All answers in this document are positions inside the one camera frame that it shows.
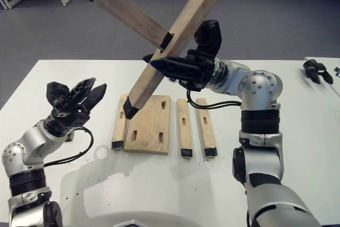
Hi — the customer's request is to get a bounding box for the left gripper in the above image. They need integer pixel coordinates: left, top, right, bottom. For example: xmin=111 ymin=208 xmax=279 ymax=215
xmin=43 ymin=77 xmax=108 ymax=137

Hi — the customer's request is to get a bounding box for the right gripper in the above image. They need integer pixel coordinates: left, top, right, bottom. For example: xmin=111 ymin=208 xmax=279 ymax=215
xmin=142 ymin=49 xmax=217 ymax=91

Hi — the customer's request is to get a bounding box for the wooden leg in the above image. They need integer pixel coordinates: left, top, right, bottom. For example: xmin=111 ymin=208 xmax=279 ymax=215
xmin=123 ymin=0 xmax=236 ymax=120
xmin=194 ymin=97 xmax=218 ymax=158
xmin=176 ymin=98 xmax=193 ymax=159
xmin=110 ymin=93 xmax=131 ymax=152

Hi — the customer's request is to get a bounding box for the wooden cross bar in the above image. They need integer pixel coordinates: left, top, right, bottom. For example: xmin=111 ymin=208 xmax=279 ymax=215
xmin=69 ymin=0 xmax=175 ymax=53

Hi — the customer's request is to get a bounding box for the wooden seat board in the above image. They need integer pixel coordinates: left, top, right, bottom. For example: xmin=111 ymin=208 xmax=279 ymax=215
xmin=123 ymin=94 xmax=171 ymax=156

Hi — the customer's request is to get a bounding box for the robot body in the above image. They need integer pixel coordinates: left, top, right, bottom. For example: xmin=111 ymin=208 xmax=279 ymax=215
xmin=58 ymin=154 xmax=249 ymax=227

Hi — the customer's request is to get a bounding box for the black loose gripper part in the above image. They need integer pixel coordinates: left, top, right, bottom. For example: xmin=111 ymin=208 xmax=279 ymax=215
xmin=302 ymin=59 xmax=335 ymax=85

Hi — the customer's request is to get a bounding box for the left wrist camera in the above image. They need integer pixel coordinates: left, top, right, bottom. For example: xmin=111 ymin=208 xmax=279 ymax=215
xmin=46 ymin=81 xmax=71 ymax=105

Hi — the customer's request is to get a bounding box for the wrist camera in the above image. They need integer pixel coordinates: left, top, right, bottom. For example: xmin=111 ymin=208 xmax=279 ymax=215
xmin=46 ymin=81 xmax=71 ymax=105
xmin=193 ymin=20 xmax=223 ymax=61

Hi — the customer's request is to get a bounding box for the black cable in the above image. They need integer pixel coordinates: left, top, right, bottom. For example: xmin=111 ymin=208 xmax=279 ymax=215
xmin=43 ymin=128 xmax=95 ymax=167
xmin=185 ymin=89 xmax=243 ymax=110

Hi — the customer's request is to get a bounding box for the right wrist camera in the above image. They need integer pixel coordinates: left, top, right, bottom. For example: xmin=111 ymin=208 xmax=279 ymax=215
xmin=193 ymin=20 xmax=223 ymax=61

